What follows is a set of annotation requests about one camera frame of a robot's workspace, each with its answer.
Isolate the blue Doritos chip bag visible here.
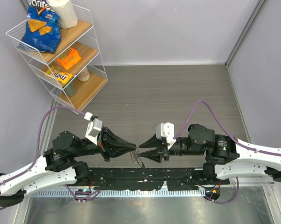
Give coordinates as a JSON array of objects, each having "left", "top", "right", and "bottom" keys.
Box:
[{"left": 21, "top": 0, "right": 62, "bottom": 53}]

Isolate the white slotted cable duct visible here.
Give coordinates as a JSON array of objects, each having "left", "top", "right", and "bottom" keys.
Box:
[{"left": 32, "top": 188, "right": 205, "bottom": 198}]

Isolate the white wire shelf rack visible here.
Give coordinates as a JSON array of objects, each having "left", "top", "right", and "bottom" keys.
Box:
[{"left": 6, "top": 5, "right": 108, "bottom": 111}]

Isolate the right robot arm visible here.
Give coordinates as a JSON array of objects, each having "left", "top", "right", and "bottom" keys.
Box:
[{"left": 139, "top": 123, "right": 281, "bottom": 184}]

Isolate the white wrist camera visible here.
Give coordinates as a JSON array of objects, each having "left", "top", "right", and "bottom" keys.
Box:
[
  {"left": 84, "top": 112, "right": 103, "bottom": 146},
  {"left": 156, "top": 122, "right": 176, "bottom": 149}
]

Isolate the purple cable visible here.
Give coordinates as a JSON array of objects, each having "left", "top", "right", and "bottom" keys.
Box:
[
  {"left": 172, "top": 99, "right": 281, "bottom": 157},
  {"left": 0, "top": 105, "right": 87, "bottom": 211}
]

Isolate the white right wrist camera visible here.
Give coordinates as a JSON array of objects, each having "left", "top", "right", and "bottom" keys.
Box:
[{"left": 156, "top": 122, "right": 176, "bottom": 149}]

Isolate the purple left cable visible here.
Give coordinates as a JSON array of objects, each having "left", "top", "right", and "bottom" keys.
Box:
[{"left": 0, "top": 105, "right": 87, "bottom": 211}]

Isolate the beige paper cup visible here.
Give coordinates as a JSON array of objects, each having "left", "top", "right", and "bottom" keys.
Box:
[{"left": 77, "top": 67, "right": 90, "bottom": 82}]

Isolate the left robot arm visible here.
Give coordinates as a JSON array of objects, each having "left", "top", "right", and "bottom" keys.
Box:
[{"left": 0, "top": 127, "right": 137, "bottom": 208}]

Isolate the orange Reeses candy bag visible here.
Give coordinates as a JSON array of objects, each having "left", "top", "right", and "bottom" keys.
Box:
[{"left": 55, "top": 47, "right": 81, "bottom": 70}]

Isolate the yellow M&Ms candy bag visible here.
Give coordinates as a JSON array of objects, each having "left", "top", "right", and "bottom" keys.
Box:
[{"left": 46, "top": 66, "right": 73, "bottom": 84}]

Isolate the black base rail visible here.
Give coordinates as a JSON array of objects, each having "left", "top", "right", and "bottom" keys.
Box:
[{"left": 70, "top": 167, "right": 232, "bottom": 192}]

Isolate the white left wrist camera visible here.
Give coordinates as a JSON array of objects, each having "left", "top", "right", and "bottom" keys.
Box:
[{"left": 84, "top": 112, "right": 103, "bottom": 146}]

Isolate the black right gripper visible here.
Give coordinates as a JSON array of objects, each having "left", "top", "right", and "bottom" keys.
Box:
[{"left": 138, "top": 131, "right": 205, "bottom": 162}]

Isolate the paper towel roll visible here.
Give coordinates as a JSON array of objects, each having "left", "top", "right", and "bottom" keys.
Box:
[{"left": 47, "top": 0, "right": 78, "bottom": 29}]

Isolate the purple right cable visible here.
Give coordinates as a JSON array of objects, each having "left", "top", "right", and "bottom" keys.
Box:
[{"left": 172, "top": 99, "right": 281, "bottom": 157}]

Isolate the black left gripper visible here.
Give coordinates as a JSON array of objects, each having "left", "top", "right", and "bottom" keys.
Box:
[{"left": 73, "top": 124, "right": 137, "bottom": 161}]

